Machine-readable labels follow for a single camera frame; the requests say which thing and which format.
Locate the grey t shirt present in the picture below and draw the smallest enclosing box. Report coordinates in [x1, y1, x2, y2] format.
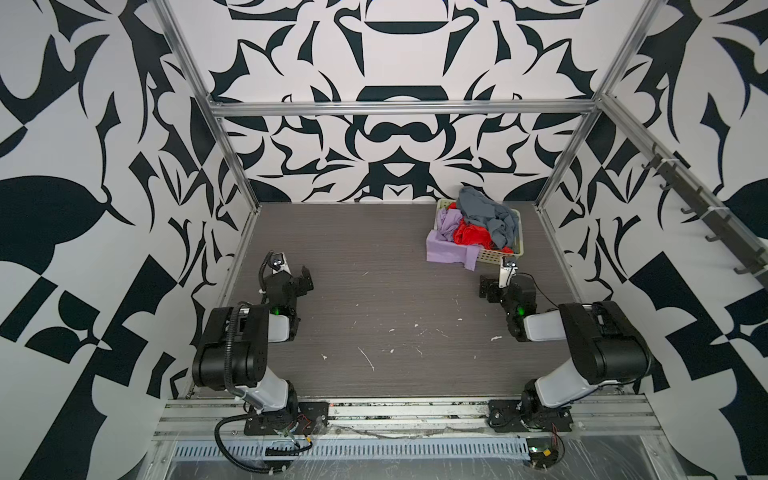
[457, 186, 521, 252]

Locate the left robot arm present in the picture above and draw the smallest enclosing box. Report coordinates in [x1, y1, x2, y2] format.
[192, 267, 314, 414]

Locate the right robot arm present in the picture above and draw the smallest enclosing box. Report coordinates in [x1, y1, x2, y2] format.
[479, 274, 653, 433]

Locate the pale green plastic basket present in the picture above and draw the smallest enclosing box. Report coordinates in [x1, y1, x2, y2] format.
[434, 198, 524, 264]

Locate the red t shirt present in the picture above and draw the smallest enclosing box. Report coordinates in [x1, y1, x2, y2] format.
[453, 216, 494, 250]

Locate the lilac t shirt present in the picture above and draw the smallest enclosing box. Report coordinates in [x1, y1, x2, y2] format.
[426, 208, 481, 271]

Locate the small electronics board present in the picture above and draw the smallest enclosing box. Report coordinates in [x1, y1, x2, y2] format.
[525, 435, 565, 471]

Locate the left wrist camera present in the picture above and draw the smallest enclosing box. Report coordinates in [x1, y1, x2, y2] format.
[267, 252, 291, 276]

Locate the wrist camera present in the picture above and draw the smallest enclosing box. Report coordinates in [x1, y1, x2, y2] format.
[498, 256, 518, 288]
[267, 252, 291, 276]

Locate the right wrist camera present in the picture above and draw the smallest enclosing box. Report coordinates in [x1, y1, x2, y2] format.
[498, 256, 518, 288]

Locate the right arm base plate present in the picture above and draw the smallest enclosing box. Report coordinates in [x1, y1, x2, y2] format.
[487, 399, 573, 433]

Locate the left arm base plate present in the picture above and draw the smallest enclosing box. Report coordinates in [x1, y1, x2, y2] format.
[244, 401, 330, 436]

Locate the aluminium frame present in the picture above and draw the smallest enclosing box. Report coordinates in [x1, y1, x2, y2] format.
[155, 1, 767, 467]

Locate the white slotted cable duct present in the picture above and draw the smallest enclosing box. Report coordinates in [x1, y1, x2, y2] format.
[171, 436, 532, 463]

